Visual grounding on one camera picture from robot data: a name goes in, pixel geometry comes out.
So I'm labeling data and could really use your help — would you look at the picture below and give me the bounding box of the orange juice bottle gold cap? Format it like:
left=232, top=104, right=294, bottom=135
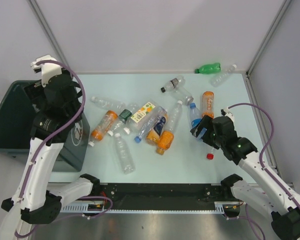
left=156, top=130, right=174, bottom=155

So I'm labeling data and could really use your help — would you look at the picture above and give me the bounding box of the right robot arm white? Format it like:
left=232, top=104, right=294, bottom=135
left=190, top=115, right=300, bottom=240

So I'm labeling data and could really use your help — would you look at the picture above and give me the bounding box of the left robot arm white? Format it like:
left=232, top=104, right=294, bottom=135
left=1, top=54, right=101, bottom=226

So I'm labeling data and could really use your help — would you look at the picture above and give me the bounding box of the dark green plastic bin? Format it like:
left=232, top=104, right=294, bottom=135
left=0, top=80, right=90, bottom=172

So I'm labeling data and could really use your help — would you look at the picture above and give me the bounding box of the clear bottle blue label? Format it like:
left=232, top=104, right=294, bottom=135
left=189, top=102, right=202, bottom=128

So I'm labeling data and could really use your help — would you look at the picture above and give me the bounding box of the clear Nongfu bottle red label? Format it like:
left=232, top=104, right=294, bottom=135
left=206, top=146, right=215, bottom=160

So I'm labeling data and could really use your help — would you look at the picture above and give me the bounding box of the orange label bottle right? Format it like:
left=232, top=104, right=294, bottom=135
left=201, top=91, right=215, bottom=118

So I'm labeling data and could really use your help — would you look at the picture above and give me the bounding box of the orange label bottle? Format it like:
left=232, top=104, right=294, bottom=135
left=88, top=110, right=118, bottom=147
left=201, top=91, right=215, bottom=118

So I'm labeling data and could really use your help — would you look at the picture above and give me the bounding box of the tall clear bottle white cap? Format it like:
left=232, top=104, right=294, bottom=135
left=164, top=100, right=183, bottom=133

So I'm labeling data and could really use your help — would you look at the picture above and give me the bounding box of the clear bottle silver cap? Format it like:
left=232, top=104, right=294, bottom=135
left=172, top=87, right=194, bottom=106

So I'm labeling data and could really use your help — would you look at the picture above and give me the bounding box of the clear bottle white cap back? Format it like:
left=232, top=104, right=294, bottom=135
left=209, top=64, right=237, bottom=88

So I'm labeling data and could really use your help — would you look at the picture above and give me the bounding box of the clear bottle far left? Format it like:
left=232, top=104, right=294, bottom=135
left=90, top=96, right=126, bottom=113

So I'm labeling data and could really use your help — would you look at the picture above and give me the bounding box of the crushed clear bottle blue cap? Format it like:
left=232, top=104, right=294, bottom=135
left=134, top=106, right=167, bottom=144

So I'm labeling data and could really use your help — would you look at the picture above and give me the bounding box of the clear bottle black cap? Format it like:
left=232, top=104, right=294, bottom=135
left=160, top=75, right=186, bottom=93

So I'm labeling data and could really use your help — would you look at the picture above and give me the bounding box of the yellow tea bottle blue label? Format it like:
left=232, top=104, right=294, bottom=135
left=145, top=114, right=168, bottom=146

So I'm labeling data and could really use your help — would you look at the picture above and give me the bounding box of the orange label bottle left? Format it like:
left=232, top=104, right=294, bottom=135
left=88, top=110, right=118, bottom=147

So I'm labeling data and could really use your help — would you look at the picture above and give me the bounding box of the green bottle at back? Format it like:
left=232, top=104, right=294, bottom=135
left=194, top=62, right=221, bottom=75

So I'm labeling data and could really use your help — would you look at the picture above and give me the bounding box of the clear bottle dark green label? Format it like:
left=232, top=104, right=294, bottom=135
left=107, top=102, right=140, bottom=136

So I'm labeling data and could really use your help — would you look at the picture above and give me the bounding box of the clear bottle white cap lower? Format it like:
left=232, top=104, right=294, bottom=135
left=114, top=133, right=136, bottom=175

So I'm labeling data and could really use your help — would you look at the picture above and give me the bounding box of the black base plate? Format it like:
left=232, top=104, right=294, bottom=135
left=89, top=183, right=239, bottom=211

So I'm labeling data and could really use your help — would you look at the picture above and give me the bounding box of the white cable duct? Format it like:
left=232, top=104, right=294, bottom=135
left=62, top=201, right=111, bottom=213

